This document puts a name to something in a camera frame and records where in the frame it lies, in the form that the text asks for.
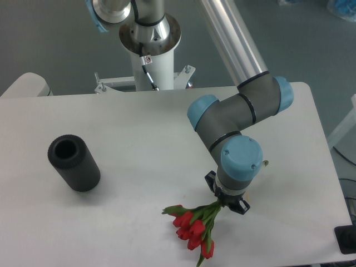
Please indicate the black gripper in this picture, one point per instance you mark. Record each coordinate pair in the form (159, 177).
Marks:
(235, 203)

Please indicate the red tulip bouquet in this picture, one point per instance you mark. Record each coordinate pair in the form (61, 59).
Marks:
(195, 226)

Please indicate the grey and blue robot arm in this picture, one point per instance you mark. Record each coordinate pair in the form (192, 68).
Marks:
(219, 123)

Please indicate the black ribbed cylindrical vase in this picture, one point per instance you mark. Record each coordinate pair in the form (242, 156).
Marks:
(71, 158)

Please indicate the black device at table edge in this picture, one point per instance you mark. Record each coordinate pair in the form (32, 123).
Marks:
(345, 236)

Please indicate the white furniture at right edge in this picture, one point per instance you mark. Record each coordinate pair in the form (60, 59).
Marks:
(347, 123)

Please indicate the blue plastic bag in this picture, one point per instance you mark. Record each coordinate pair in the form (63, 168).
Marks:
(344, 9)

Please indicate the white rounded side table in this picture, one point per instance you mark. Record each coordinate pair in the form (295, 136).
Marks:
(28, 85)

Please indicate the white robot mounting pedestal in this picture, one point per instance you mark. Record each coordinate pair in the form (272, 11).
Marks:
(151, 50)

